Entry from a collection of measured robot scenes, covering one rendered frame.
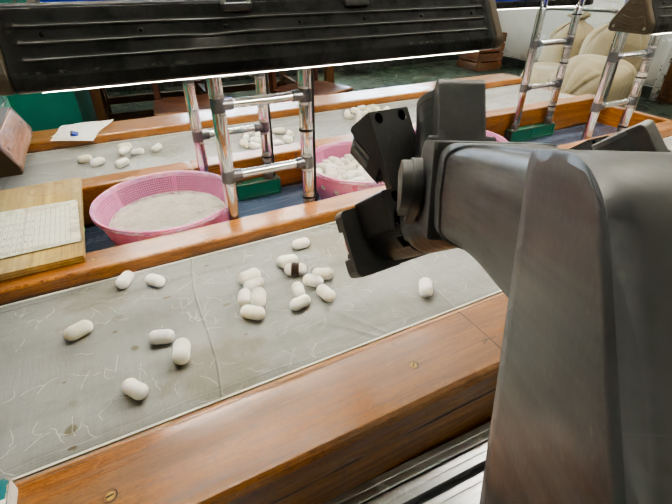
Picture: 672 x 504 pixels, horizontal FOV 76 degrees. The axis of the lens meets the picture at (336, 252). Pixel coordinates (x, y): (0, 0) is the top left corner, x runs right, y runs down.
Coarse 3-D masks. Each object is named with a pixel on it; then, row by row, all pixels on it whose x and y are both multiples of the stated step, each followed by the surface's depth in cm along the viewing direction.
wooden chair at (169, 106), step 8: (160, 96) 269; (184, 96) 273; (200, 96) 273; (208, 96) 273; (224, 96) 273; (160, 104) 257; (168, 104) 259; (176, 104) 259; (184, 104) 259; (200, 104) 259; (208, 104) 259; (160, 112) 243; (168, 112) 243; (176, 112) 243; (184, 112) 243
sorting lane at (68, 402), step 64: (256, 256) 71; (320, 256) 71; (448, 256) 71; (0, 320) 58; (64, 320) 58; (128, 320) 58; (192, 320) 58; (256, 320) 58; (320, 320) 58; (384, 320) 58; (0, 384) 49; (64, 384) 49; (192, 384) 49; (256, 384) 49; (0, 448) 43; (64, 448) 43
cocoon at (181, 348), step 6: (174, 342) 52; (180, 342) 52; (186, 342) 52; (174, 348) 51; (180, 348) 51; (186, 348) 51; (174, 354) 51; (180, 354) 50; (186, 354) 51; (174, 360) 51; (180, 360) 50; (186, 360) 51
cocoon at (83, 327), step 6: (78, 324) 55; (84, 324) 55; (90, 324) 55; (66, 330) 54; (72, 330) 54; (78, 330) 54; (84, 330) 55; (90, 330) 55; (66, 336) 54; (72, 336) 54; (78, 336) 54
